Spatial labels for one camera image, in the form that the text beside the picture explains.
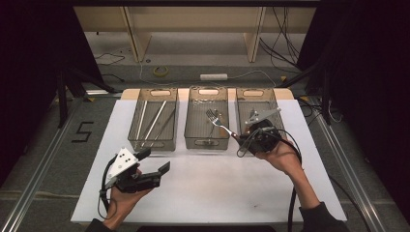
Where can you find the person's left hand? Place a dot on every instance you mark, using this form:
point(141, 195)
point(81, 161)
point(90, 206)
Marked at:
point(119, 206)

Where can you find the aluminium floor rail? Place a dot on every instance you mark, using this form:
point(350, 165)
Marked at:
point(345, 170)
point(40, 170)

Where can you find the grey translucent plastic bin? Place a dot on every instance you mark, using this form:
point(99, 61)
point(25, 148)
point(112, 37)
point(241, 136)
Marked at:
point(196, 122)
point(257, 102)
point(170, 132)

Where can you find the beige wooden shelf unit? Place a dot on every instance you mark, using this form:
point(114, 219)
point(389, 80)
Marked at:
point(193, 19)

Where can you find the yellow tape roll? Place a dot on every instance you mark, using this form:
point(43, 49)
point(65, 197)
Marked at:
point(161, 75)

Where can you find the black metal stand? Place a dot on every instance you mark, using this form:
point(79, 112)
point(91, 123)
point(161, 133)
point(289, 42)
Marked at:
point(326, 96)
point(62, 103)

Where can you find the metal chopsticks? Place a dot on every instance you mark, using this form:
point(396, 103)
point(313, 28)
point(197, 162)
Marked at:
point(156, 120)

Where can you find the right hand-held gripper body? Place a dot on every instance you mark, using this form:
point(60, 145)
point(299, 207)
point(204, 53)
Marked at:
point(262, 138)

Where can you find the white power strip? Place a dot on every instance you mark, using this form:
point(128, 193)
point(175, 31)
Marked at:
point(213, 77)

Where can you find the person's right hand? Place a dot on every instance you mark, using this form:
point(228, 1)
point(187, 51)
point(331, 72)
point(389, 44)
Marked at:
point(285, 159)

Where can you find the white chopstick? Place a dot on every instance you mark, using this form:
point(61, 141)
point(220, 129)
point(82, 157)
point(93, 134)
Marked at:
point(142, 120)

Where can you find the black curtain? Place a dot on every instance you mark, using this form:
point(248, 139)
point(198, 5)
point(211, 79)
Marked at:
point(25, 64)
point(370, 80)

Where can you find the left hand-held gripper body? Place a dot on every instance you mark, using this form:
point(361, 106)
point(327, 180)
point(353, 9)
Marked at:
point(122, 162)

